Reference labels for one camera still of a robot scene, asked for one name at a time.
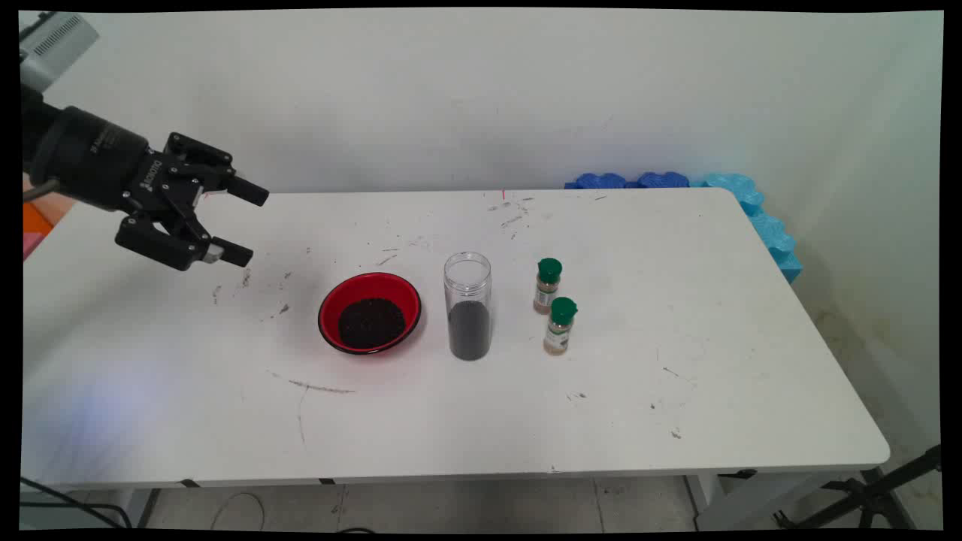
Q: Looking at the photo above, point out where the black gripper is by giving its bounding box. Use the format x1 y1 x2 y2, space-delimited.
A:
30 105 270 272

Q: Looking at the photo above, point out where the clear plastic jar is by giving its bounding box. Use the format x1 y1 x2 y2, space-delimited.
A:
443 252 493 362

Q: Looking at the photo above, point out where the black seeds heap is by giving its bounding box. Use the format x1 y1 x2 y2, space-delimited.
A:
448 301 492 361
337 298 407 350

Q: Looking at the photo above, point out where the beige board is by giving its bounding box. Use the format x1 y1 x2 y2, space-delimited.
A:
23 173 77 226

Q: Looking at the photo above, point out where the orange block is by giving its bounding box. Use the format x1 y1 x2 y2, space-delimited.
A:
23 201 55 240

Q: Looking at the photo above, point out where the red bowl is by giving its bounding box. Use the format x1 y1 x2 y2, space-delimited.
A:
317 272 422 356

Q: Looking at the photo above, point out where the green cap spice bottle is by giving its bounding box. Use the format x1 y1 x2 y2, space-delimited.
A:
533 258 563 316
543 297 579 356

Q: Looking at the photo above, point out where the light blue foam mat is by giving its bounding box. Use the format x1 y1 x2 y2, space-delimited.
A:
691 173 803 285

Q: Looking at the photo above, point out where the white table leg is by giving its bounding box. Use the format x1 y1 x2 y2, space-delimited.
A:
684 472 873 530

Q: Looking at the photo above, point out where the black tripod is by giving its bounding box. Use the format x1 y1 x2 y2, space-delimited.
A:
774 445 942 530

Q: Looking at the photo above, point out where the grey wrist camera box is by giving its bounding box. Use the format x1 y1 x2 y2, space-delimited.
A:
19 11 100 89

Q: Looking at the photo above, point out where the thin grey floor cable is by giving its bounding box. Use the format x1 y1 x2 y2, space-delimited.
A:
210 491 266 530

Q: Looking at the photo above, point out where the black floor cable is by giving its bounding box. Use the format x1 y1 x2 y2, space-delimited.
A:
21 477 135 529

